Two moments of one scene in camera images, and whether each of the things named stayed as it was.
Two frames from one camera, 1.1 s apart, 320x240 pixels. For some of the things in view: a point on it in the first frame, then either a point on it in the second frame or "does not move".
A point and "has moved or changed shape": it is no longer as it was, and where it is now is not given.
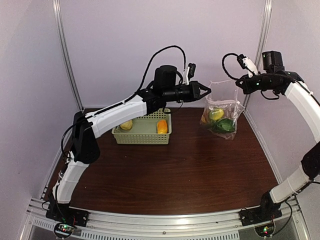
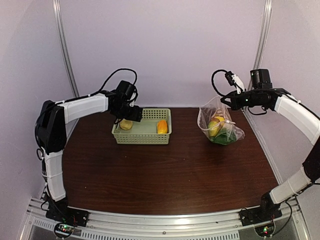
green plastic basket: (150, 129) does not move
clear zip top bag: (222, 109) has moved or changed shape
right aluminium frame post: (261, 41) does not move
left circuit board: (63, 231) does not move
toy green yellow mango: (216, 114) to (213, 127)
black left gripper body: (186, 95) to (125, 113)
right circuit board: (265, 230) does not move
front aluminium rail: (229, 225) does not move
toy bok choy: (223, 124) to (225, 136)
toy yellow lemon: (203, 120) to (221, 119)
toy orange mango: (162, 127) does not move
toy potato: (127, 125) does not move
